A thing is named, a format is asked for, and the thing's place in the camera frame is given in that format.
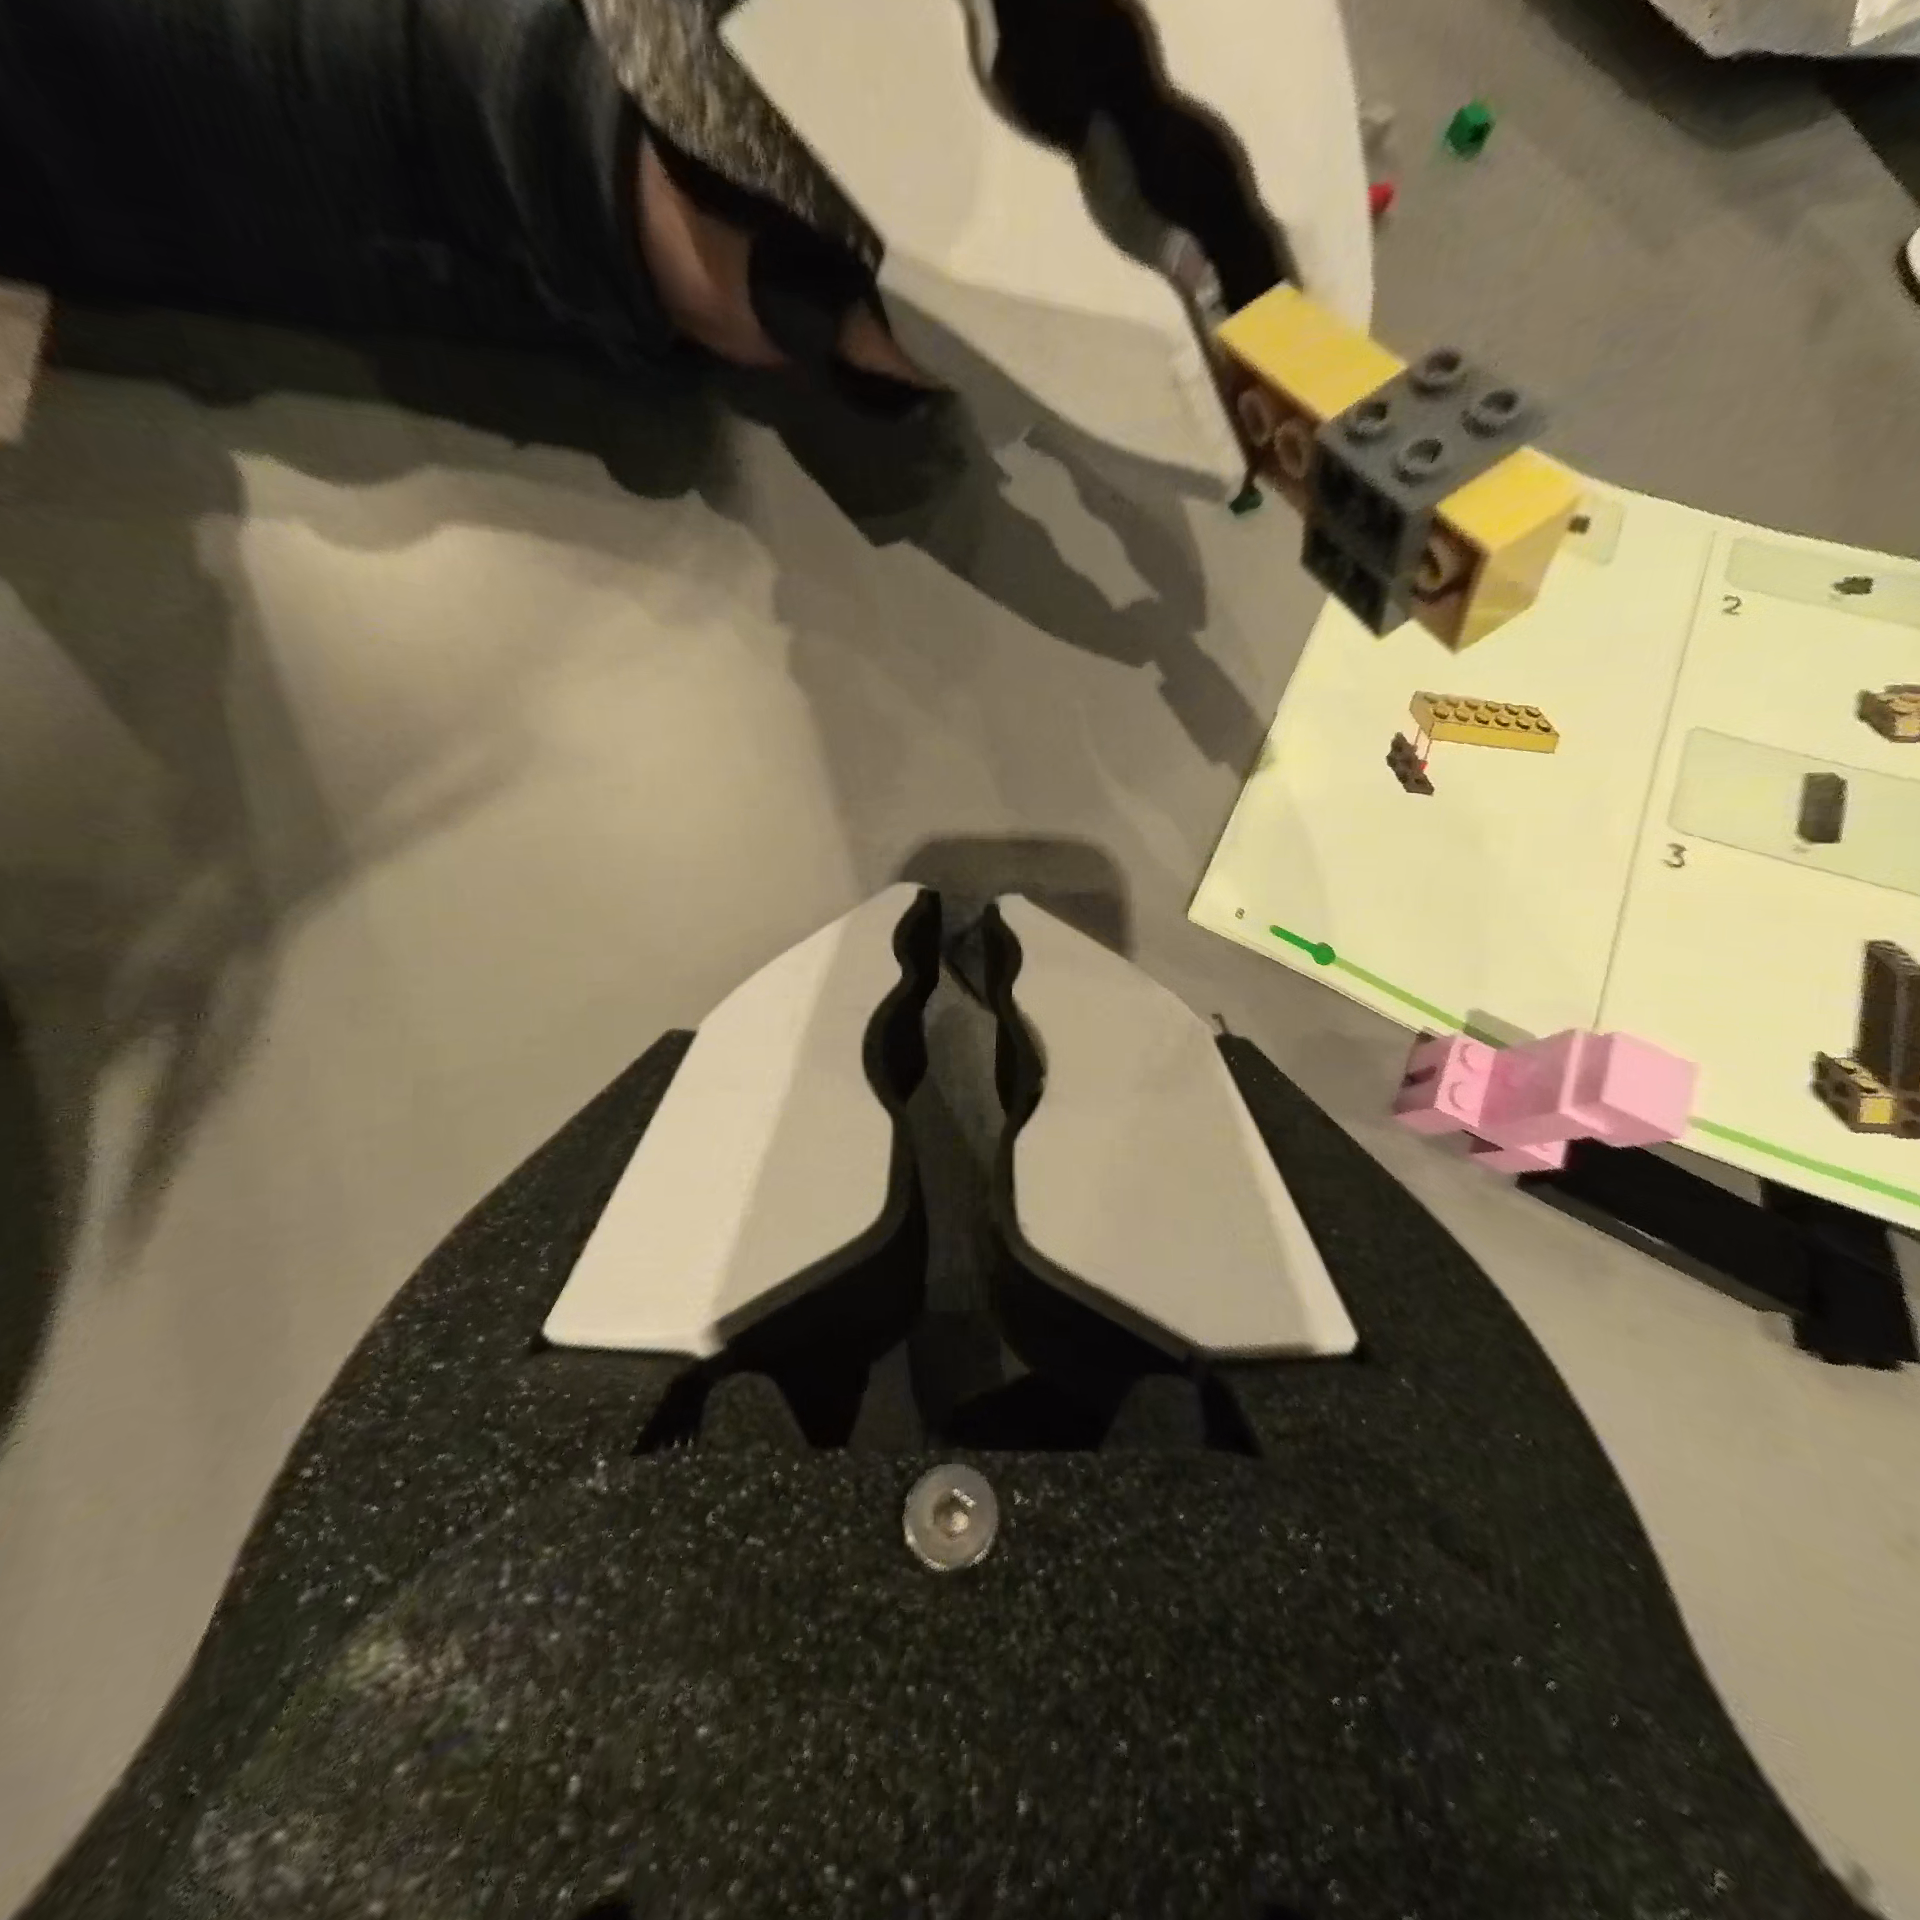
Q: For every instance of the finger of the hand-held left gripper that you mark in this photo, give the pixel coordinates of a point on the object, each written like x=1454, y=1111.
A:
x=1305, y=120
x=991, y=285

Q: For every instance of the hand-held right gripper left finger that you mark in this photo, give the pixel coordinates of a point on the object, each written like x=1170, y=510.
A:
x=720, y=1169

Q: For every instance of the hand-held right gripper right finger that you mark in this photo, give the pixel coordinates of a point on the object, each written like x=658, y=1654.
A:
x=1170, y=1169

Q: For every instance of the yellow and grey brick assembly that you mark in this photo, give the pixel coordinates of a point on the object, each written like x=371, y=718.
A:
x=1297, y=338

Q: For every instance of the person's left forearm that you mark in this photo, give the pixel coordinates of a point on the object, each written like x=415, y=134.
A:
x=301, y=150

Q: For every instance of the grey desk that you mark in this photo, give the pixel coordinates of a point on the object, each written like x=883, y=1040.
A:
x=450, y=901

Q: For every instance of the person's left hand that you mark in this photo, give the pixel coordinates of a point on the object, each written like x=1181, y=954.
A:
x=699, y=277

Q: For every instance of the pile of small coloured bricks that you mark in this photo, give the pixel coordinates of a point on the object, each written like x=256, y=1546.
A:
x=1381, y=197

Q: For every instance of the green square stud piece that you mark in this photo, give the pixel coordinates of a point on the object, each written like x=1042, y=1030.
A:
x=1470, y=130

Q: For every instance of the pink toy brick figure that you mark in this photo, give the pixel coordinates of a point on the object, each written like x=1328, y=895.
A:
x=1546, y=1087

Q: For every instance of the white paper bag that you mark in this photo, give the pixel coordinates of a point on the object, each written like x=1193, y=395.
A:
x=1756, y=18

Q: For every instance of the long black toy brick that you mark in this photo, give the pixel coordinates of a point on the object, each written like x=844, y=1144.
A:
x=1650, y=1214

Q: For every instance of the building instruction booklet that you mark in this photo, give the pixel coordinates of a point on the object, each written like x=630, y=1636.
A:
x=1621, y=840

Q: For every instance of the tall black toy brick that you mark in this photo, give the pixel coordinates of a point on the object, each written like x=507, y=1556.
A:
x=1860, y=1291

